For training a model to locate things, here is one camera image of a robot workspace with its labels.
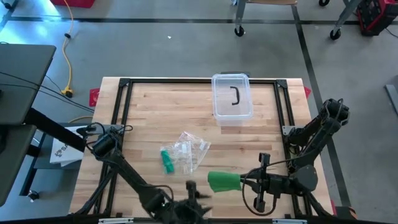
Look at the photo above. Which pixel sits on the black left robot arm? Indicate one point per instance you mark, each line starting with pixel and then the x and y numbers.
pixel 124 168

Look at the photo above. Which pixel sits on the grey desk top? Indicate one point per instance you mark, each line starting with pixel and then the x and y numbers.
pixel 25 81

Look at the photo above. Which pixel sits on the clear plastic container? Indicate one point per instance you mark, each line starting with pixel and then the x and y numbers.
pixel 231 112

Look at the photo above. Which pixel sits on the small black caster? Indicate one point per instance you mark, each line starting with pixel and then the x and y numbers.
pixel 33 195

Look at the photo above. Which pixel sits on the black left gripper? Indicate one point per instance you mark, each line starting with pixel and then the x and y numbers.
pixel 186 205

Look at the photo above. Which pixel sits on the green bandage strip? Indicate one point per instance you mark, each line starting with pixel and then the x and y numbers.
pixel 224 182

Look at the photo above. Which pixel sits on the black caster wheel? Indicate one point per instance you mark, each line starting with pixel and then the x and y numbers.
pixel 324 2

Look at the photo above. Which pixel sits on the silver frame bracket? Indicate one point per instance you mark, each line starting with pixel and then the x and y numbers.
pixel 115 221
pixel 289 221

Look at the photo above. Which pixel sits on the white printed sheet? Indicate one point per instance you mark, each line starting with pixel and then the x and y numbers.
pixel 63 152

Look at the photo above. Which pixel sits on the red and black crate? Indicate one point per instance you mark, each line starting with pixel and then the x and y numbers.
pixel 377 15

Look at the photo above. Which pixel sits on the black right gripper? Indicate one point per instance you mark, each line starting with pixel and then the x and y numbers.
pixel 270 185

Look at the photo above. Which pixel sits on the red bin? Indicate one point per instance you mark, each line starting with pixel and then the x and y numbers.
pixel 74 3

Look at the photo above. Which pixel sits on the red plastic tag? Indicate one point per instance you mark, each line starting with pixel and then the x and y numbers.
pixel 94 97
pixel 307 91

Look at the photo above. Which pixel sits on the teal bandage roll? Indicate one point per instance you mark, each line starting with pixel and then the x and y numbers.
pixel 168 161

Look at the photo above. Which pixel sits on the grey metal bar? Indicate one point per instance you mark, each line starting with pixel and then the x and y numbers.
pixel 392 98

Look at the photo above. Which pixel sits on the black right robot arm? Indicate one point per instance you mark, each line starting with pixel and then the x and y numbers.
pixel 314 143

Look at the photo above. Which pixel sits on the dark grey desk panel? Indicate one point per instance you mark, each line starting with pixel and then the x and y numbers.
pixel 12 161

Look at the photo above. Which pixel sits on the grey cart leg with caster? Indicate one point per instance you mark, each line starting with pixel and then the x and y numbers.
pixel 335 34
pixel 240 15

